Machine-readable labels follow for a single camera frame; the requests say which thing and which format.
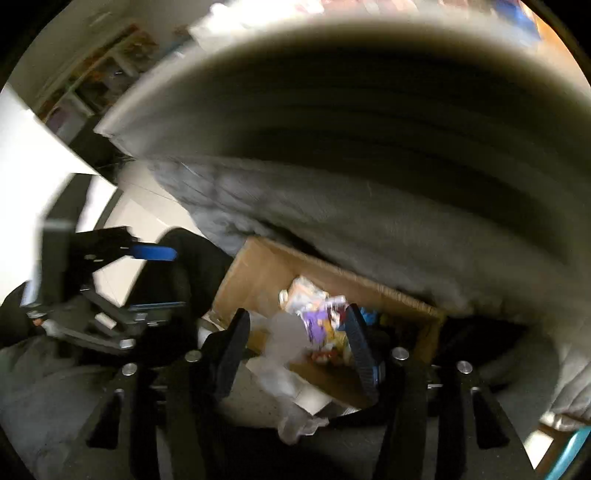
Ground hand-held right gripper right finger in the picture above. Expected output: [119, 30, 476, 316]
[344, 304, 536, 480]

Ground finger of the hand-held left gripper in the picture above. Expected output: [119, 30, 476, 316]
[45, 287, 188, 350]
[69, 226, 178, 274]

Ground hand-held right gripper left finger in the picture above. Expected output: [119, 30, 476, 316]
[60, 308, 250, 480]

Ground white tissue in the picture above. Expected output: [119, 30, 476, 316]
[245, 314, 334, 445]

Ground brown cardboard box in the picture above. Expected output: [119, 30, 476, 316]
[211, 237, 445, 409]

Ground colourful snack wrapper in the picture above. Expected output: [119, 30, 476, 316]
[279, 274, 365, 366]

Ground grey blanket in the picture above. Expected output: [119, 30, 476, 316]
[147, 154, 591, 418]

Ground wooden shelf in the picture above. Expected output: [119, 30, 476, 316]
[36, 23, 160, 136]

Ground teal chair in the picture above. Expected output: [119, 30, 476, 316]
[544, 425, 591, 480]

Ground round white table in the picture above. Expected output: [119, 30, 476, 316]
[95, 18, 591, 278]

